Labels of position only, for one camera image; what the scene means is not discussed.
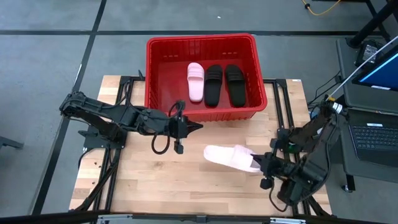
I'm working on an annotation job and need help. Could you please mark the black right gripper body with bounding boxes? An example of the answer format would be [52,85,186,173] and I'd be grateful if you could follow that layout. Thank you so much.
[262,152,290,180]

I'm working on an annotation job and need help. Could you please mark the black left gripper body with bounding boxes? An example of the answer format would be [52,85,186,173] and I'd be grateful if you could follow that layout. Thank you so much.
[169,114,190,140]

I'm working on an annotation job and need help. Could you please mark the pink slide sandal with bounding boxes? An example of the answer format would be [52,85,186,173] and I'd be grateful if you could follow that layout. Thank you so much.
[203,144,264,174]
[187,62,205,103]

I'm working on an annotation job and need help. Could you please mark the black slide sandal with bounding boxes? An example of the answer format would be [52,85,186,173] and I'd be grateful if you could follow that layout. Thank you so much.
[204,64,224,108]
[224,64,247,108]

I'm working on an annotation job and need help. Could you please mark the red plastic bin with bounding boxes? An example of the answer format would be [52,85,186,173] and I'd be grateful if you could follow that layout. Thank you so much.
[144,33,268,124]

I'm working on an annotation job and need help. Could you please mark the black desk caster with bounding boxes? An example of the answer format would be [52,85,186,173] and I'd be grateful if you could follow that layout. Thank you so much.
[341,174,356,193]

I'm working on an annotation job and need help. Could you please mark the dark grey laptop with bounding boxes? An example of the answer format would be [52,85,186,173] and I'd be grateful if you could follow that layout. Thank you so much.
[340,108,398,184]

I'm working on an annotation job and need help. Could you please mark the grey desk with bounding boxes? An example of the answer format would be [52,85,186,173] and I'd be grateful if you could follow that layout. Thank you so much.
[335,36,398,192]

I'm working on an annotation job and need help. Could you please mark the monitor with blue screen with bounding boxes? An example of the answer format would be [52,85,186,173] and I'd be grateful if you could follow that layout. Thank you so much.
[351,46,398,91]

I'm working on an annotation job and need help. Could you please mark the black power adapter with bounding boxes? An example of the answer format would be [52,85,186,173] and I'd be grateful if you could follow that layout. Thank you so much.
[355,39,385,67]

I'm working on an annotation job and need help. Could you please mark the black stand leg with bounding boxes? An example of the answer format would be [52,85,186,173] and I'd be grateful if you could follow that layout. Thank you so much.
[346,0,398,49]

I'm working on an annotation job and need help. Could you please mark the black chair foot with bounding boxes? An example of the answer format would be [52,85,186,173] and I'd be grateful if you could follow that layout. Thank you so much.
[0,136,25,151]

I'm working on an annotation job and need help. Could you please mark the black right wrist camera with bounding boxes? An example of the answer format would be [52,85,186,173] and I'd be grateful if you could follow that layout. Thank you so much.
[259,177,274,190]

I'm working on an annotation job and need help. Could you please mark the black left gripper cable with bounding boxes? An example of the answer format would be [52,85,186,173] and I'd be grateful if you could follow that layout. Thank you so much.
[151,133,171,156]

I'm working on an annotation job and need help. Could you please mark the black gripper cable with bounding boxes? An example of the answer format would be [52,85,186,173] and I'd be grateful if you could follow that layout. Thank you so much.
[269,186,289,213]
[151,133,171,156]

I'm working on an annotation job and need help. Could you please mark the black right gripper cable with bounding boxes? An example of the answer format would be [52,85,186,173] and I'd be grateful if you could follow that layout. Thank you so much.
[269,186,289,213]

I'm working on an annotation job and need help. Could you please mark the black aluminium frame rails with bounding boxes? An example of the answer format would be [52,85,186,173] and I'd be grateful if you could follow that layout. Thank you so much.
[264,78,332,217]
[70,75,147,215]

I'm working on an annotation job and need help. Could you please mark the white cable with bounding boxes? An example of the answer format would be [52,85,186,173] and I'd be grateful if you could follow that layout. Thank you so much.
[328,35,398,102]

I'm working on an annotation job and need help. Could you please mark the yellow cable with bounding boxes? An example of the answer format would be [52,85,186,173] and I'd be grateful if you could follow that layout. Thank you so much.
[301,0,343,16]

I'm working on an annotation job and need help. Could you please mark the black frame crossbar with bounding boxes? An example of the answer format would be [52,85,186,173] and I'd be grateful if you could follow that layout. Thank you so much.
[0,210,398,224]

